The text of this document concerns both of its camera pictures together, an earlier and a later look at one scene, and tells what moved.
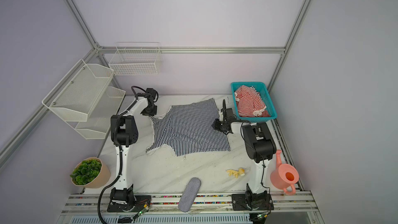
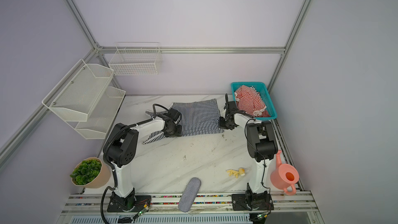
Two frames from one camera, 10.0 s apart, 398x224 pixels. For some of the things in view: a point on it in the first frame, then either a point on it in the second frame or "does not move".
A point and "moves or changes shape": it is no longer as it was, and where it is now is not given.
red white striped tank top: x=249 y=102 does not move
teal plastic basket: x=262 y=88 does not move
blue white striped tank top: x=188 y=128 moves or changes shape
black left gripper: x=152 y=113 to x=178 y=134
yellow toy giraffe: x=241 y=171 does not move
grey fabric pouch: x=189 y=194 does not move
